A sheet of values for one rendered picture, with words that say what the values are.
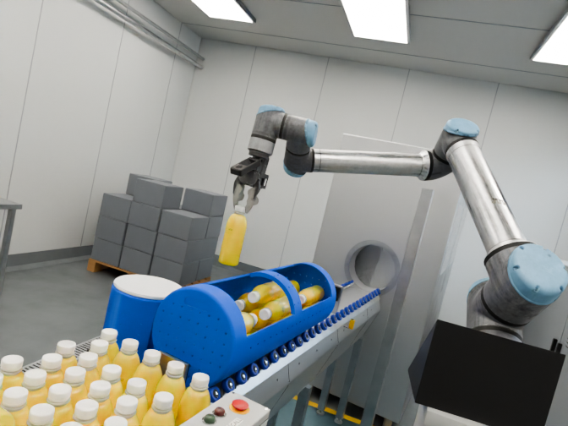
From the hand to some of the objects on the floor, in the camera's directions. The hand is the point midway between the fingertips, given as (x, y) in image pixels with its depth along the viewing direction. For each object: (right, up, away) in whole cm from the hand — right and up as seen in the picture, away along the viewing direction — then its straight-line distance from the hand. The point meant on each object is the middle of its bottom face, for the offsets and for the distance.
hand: (240, 207), depth 152 cm
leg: (+12, -146, +67) cm, 162 cm away
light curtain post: (+53, -154, +97) cm, 189 cm away
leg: (+53, -149, +156) cm, 222 cm away
